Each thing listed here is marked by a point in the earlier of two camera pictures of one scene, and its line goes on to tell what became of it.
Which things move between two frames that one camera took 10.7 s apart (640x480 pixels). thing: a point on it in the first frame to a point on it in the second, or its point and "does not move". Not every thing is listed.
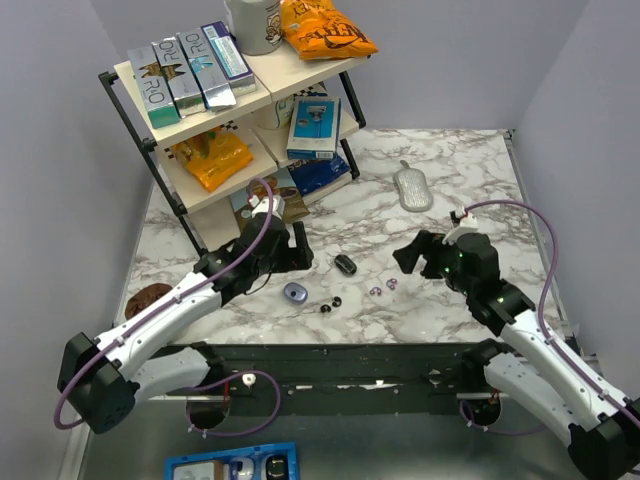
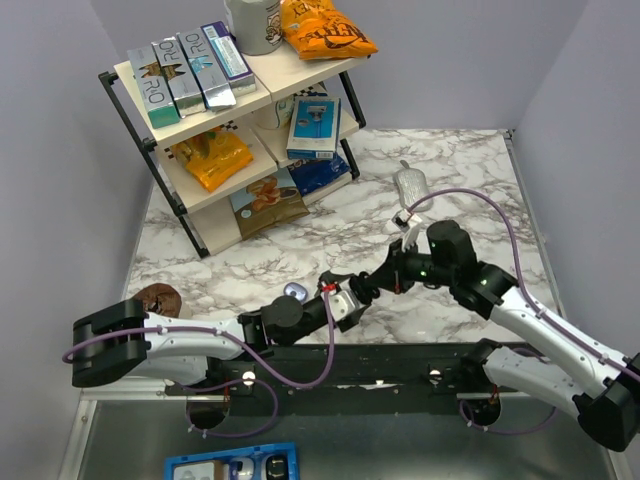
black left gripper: (301, 255) to (350, 321)
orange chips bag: (318, 31) does not move
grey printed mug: (256, 24) does not move
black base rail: (339, 370) does not move
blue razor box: (315, 128) does not move
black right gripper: (408, 255) to (392, 274)
